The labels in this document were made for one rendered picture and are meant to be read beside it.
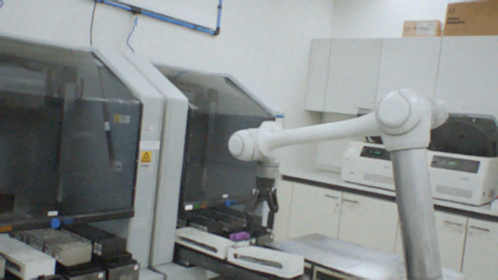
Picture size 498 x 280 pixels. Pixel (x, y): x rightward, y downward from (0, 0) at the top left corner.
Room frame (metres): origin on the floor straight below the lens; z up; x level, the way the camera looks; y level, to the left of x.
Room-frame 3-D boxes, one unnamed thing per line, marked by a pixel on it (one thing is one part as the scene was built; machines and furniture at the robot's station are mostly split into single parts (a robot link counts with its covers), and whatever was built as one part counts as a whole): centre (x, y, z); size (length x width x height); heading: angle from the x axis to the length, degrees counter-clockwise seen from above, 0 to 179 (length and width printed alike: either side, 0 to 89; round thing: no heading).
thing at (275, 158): (1.86, -0.08, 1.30); 0.13 x 0.11 x 0.16; 147
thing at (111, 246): (1.80, 0.46, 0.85); 0.12 x 0.02 x 0.06; 142
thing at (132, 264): (1.94, 0.65, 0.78); 0.73 x 0.14 x 0.09; 52
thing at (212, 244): (2.05, 0.14, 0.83); 0.30 x 0.10 x 0.06; 52
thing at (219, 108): (2.44, 0.26, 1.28); 0.61 x 0.51 x 0.63; 142
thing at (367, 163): (4.29, -1.23, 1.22); 0.62 x 0.56 x 0.64; 140
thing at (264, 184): (1.88, -0.08, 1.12); 0.08 x 0.07 x 0.09; 142
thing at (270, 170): (1.88, -0.08, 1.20); 0.09 x 0.09 x 0.06
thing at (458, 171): (3.93, -1.68, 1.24); 0.62 x 0.56 x 0.69; 142
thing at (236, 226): (2.35, 0.02, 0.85); 0.12 x 0.02 x 0.06; 141
